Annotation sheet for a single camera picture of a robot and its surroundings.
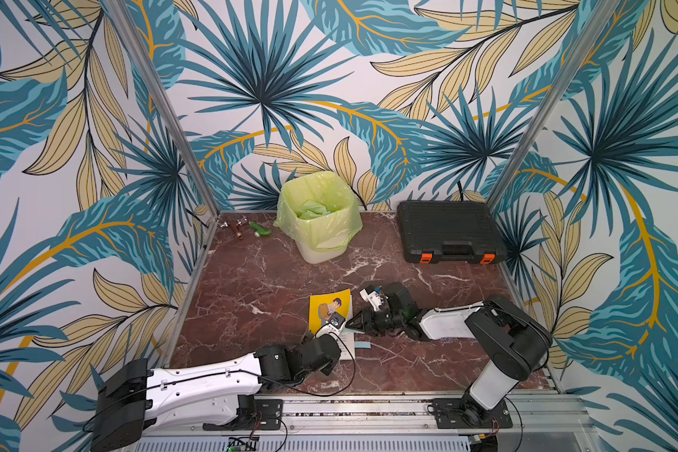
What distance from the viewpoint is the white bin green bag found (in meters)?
0.87

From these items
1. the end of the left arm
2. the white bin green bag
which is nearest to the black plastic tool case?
the white bin green bag

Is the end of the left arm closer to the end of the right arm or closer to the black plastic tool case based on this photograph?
the end of the right arm

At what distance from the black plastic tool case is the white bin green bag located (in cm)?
24

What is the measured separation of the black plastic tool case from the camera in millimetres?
1023

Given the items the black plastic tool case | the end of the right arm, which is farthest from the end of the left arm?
the black plastic tool case
